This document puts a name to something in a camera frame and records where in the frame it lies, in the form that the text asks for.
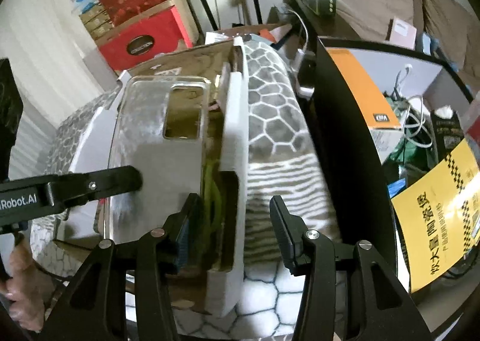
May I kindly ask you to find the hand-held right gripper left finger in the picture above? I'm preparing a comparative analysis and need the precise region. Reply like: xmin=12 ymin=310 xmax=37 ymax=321
xmin=37 ymin=193 xmax=205 ymax=341

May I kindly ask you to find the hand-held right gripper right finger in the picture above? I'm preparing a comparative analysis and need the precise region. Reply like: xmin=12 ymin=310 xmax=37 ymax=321
xmin=269 ymin=196 xmax=432 ymax=341

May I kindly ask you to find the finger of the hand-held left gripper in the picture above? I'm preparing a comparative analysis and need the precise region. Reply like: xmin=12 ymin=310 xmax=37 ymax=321
xmin=47 ymin=166 xmax=143 ymax=210

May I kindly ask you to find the clear phone case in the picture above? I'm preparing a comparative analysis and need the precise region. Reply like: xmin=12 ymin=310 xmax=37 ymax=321
xmin=107 ymin=76 xmax=212 ymax=248

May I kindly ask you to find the white cardboard box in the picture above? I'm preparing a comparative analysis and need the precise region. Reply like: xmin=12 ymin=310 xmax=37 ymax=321
xmin=69 ymin=39 xmax=250 ymax=317

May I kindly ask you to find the person's left hand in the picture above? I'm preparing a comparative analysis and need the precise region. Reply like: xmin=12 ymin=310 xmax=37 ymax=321
xmin=0 ymin=240 xmax=46 ymax=332

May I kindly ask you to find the black storage bin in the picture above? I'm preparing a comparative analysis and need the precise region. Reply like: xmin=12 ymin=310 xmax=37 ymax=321
xmin=313 ymin=37 xmax=473 ymax=289

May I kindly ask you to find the white curtain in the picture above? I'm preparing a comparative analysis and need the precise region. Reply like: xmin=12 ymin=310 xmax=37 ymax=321
xmin=0 ymin=0 xmax=124 ymax=177

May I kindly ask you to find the yellow printed box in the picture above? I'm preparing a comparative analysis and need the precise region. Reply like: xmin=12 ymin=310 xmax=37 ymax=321
xmin=390 ymin=139 xmax=480 ymax=295

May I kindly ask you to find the flat brown box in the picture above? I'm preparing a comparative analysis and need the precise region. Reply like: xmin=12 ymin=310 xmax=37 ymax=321
xmin=90 ymin=24 xmax=115 ymax=41
xmin=83 ymin=15 xmax=111 ymax=29
xmin=79 ymin=4 xmax=107 ymax=19

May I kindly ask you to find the red gift box brown oval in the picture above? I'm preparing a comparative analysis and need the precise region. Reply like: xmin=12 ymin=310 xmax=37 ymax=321
xmin=98 ymin=7 xmax=194 ymax=71

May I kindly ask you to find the orange flat box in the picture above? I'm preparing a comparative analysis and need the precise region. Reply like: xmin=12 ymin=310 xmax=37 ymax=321
xmin=326 ymin=48 xmax=404 ymax=130

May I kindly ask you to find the black printed box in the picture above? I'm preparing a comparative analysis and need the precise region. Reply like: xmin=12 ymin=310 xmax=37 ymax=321
xmin=429 ymin=105 xmax=466 ymax=169

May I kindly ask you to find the small pink box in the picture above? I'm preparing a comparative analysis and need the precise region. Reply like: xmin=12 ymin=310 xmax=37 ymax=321
xmin=386 ymin=18 xmax=418 ymax=50

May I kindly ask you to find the white cable bundle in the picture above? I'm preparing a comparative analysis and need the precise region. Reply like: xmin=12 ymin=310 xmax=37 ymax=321
xmin=390 ymin=64 xmax=432 ymax=150

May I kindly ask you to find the white charger cable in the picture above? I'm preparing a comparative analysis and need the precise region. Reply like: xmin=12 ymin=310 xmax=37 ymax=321
xmin=289 ymin=9 xmax=312 ymax=64

